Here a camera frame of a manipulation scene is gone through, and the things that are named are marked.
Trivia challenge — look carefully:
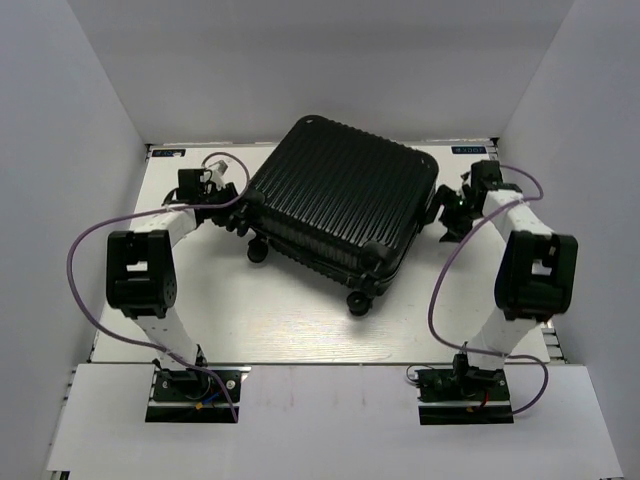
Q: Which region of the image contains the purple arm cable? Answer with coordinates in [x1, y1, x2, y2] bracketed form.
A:
[66, 152, 251, 424]
[427, 163, 549, 416]

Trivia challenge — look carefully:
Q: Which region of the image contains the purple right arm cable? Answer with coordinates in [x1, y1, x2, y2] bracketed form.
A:
[427, 163, 549, 416]

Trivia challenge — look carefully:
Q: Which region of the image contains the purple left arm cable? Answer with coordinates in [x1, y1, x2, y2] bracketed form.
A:
[66, 152, 251, 424]

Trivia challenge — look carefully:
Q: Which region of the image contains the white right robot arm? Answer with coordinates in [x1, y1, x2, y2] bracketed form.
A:
[436, 160, 578, 399]

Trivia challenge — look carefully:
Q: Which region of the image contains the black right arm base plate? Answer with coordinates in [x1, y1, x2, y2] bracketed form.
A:
[405, 365, 514, 426]

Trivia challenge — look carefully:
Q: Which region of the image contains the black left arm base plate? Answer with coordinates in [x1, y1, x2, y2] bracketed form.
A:
[145, 366, 251, 424]

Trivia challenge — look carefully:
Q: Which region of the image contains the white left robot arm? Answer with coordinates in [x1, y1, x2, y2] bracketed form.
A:
[106, 161, 237, 399]

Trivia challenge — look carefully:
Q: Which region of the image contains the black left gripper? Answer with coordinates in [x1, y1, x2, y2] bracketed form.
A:
[202, 182, 257, 228]

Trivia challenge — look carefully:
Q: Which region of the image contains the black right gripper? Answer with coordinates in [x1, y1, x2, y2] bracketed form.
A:
[416, 182, 481, 242]

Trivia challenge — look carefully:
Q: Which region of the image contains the black suitcase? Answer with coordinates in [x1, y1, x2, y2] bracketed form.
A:
[216, 115, 439, 316]

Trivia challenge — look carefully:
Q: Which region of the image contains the blue label sticker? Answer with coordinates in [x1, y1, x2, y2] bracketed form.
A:
[451, 145, 487, 155]
[151, 149, 186, 158]

